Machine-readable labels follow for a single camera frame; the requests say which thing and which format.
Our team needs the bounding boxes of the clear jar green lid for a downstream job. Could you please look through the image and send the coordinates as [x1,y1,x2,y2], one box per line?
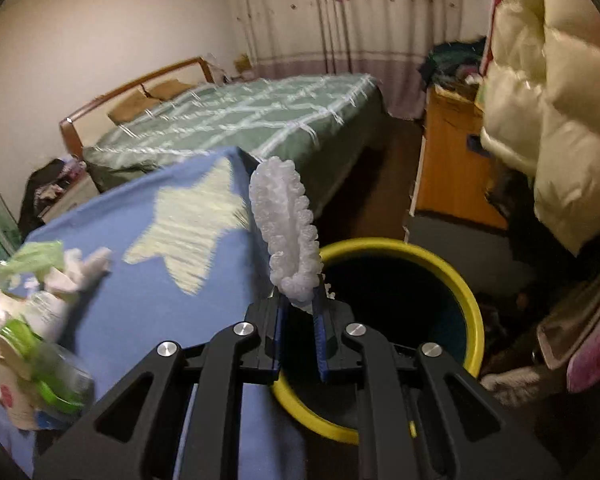
[0,320,94,416]

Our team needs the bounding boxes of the white tissue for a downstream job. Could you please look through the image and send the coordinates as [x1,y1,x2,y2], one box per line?
[44,247,112,296]

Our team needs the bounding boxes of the green plastic wrapper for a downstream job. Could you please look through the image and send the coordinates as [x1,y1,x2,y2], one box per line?
[0,240,65,289]

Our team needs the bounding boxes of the yellow rimmed trash bin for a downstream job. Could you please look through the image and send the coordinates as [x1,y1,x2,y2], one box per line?
[272,237,484,444]

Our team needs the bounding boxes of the orange wooden desk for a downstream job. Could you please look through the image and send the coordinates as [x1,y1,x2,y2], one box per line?
[410,87,507,234]

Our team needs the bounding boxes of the green plaid bed quilt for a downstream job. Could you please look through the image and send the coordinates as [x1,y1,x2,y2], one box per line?
[83,74,388,214]

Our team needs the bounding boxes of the white bedside cabinet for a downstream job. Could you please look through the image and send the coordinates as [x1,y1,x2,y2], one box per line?
[40,174,99,223]

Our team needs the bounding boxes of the pink floral bag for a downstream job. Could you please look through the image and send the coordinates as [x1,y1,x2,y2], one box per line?
[567,322,600,393]

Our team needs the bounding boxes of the dark clothes on cabinet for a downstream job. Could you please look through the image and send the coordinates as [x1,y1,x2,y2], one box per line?
[18,155,86,240]

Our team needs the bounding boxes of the brown pillow left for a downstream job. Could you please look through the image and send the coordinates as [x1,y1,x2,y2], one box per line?
[107,90,161,125]

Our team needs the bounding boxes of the brown pillow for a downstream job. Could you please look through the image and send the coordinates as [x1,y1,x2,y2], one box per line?
[146,79,195,101]
[107,90,161,125]

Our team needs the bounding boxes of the brown pillow right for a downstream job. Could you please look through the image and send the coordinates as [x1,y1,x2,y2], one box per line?
[146,79,195,101]

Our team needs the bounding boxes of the wooden bed headboard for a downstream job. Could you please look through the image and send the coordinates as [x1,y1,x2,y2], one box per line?
[59,56,213,158]

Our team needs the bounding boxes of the pile of clothes on desk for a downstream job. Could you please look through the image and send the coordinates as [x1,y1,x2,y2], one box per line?
[418,36,486,91]

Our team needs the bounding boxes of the striped pink white curtain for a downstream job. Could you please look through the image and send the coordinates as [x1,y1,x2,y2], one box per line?
[228,0,492,119]

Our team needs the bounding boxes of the cream puffer jacket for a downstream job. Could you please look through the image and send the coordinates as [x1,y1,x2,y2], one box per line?
[481,0,600,255]

